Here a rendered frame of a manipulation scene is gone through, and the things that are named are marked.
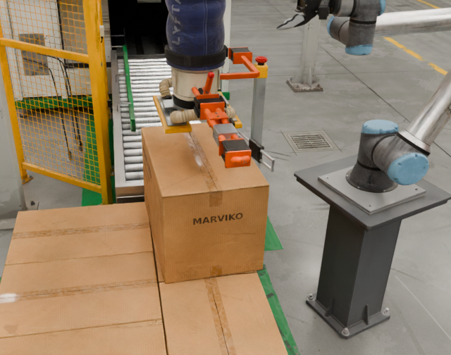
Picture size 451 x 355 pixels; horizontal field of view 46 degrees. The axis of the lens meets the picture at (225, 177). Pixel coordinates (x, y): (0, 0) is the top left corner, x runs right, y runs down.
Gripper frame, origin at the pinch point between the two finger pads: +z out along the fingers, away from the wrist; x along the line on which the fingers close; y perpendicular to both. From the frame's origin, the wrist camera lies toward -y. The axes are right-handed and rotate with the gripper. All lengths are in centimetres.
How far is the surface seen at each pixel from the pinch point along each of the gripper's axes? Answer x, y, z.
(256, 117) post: -89, 114, -34
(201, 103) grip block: -30.9, -1.6, 24.8
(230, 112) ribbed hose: -39.0, 8.6, 12.1
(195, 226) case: -78, -4, 27
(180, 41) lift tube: -15.9, 19.4, 27.9
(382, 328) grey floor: -158, 3, -69
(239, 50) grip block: -31, 57, -4
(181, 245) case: -86, -4, 33
